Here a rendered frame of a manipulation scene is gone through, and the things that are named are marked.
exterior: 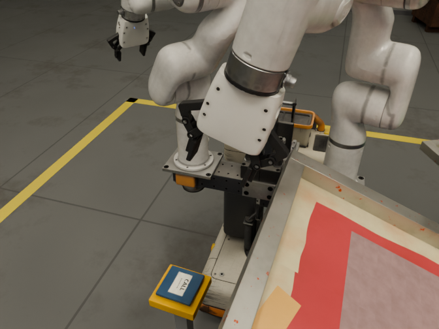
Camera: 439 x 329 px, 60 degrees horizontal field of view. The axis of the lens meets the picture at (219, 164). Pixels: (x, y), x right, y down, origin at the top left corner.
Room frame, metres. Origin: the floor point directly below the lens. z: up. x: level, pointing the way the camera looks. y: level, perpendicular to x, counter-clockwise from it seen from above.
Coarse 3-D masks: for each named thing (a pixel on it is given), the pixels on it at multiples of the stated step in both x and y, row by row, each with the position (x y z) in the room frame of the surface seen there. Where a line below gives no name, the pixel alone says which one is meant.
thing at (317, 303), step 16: (304, 288) 0.40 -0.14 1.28; (320, 288) 0.40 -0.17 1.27; (304, 304) 0.37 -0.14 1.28; (320, 304) 0.37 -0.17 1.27; (336, 304) 0.38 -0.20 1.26; (352, 304) 0.39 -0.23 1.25; (304, 320) 0.34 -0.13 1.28; (320, 320) 0.35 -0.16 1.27; (336, 320) 0.35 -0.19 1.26; (352, 320) 0.36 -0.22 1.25; (368, 320) 0.36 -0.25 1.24; (384, 320) 0.37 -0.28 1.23
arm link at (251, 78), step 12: (228, 60) 0.45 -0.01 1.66; (240, 60) 0.43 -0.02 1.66; (228, 72) 0.44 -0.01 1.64; (240, 72) 0.42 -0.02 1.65; (252, 72) 0.42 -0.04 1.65; (264, 72) 0.42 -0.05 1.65; (276, 72) 0.42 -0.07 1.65; (288, 72) 0.44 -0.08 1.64; (240, 84) 0.42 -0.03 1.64; (252, 84) 0.42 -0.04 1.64; (264, 84) 0.42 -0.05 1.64; (276, 84) 0.43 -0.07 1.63; (288, 84) 0.43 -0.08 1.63
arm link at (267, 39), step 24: (264, 0) 0.42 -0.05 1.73; (288, 0) 0.41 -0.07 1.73; (312, 0) 0.42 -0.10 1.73; (336, 0) 0.46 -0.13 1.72; (240, 24) 0.44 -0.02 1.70; (264, 24) 0.42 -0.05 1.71; (288, 24) 0.41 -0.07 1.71; (312, 24) 0.44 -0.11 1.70; (336, 24) 0.48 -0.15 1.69; (240, 48) 0.43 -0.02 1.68; (264, 48) 0.41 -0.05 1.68; (288, 48) 0.42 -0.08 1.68
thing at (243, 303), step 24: (288, 168) 0.65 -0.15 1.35; (312, 168) 0.67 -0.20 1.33; (288, 192) 0.58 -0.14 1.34; (336, 192) 0.65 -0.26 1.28; (360, 192) 0.64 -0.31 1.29; (264, 216) 0.53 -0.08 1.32; (384, 216) 0.61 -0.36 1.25; (408, 216) 0.60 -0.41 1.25; (264, 240) 0.44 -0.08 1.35; (432, 240) 0.57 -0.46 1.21; (264, 264) 0.40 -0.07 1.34; (240, 288) 0.35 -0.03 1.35; (264, 288) 0.36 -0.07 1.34; (240, 312) 0.31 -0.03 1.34
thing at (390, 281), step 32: (320, 224) 0.55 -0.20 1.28; (352, 224) 0.57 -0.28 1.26; (320, 256) 0.47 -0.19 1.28; (352, 256) 0.49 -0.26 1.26; (384, 256) 0.51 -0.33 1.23; (416, 256) 0.53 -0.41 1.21; (352, 288) 0.42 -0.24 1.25; (384, 288) 0.43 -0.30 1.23; (416, 288) 0.45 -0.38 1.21; (416, 320) 0.38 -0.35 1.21
